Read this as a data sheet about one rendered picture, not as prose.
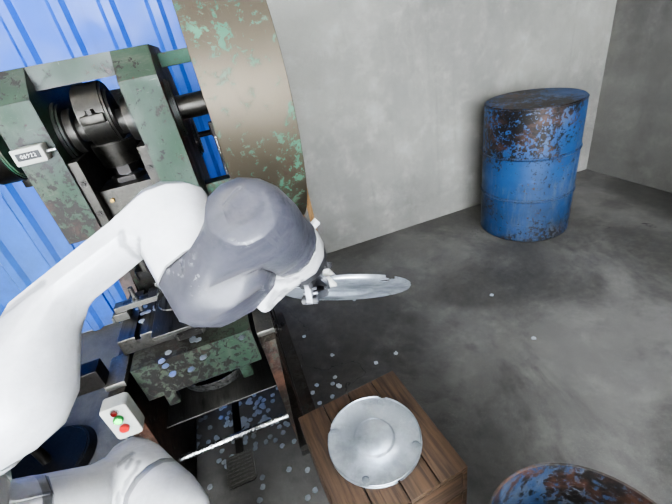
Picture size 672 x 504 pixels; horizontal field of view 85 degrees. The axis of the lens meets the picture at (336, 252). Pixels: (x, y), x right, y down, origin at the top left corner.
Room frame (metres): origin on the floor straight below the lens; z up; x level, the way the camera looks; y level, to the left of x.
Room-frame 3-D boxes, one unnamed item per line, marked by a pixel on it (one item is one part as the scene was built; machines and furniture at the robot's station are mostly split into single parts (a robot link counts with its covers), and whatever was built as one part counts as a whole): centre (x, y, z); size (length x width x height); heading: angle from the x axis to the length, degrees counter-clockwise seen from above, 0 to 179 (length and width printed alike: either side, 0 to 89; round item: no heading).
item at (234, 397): (1.17, 0.58, 0.31); 0.43 x 0.42 x 0.01; 103
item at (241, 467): (1.03, 0.55, 0.14); 0.59 x 0.10 x 0.05; 13
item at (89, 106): (1.16, 0.58, 1.27); 0.21 x 0.12 x 0.34; 13
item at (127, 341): (1.16, 0.58, 0.68); 0.45 x 0.30 x 0.06; 103
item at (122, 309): (1.12, 0.74, 0.76); 0.17 x 0.06 x 0.10; 103
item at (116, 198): (1.12, 0.57, 1.04); 0.17 x 0.15 x 0.30; 13
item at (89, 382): (0.87, 0.83, 0.62); 0.10 x 0.06 x 0.20; 103
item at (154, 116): (1.30, 0.61, 0.83); 0.79 x 0.43 x 1.34; 13
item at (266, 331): (1.36, 0.35, 0.45); 0.92 x 0.12 x 0.90; 13
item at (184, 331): (0.99, 0.54, 0.72); 0.25 x 0.14 x 0.14; 13
